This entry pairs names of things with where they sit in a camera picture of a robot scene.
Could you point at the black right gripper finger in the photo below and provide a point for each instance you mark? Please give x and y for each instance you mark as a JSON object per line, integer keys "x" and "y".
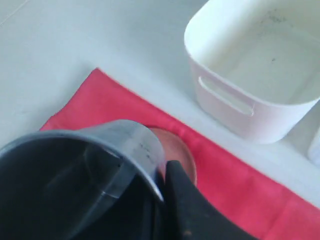
{"x": 190, "y": 216}

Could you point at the brown wooden plate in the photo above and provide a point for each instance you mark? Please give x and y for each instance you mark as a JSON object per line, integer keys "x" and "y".
{"x": 175, "y": 149}

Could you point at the stainless steel cup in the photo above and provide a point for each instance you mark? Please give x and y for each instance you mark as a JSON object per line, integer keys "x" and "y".
{"x": 56, "y": 183}

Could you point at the red table cloth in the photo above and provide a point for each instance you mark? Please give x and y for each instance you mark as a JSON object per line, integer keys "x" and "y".
{"x": 256, "y": 203}

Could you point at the white perforated plastic basket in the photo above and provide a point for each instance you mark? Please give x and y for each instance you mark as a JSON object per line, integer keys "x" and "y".
{"x": 313, "y": 152}

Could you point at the cream plastic bin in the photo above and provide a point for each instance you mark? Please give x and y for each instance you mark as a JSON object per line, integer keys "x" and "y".
{"x": 256, "y": 64}

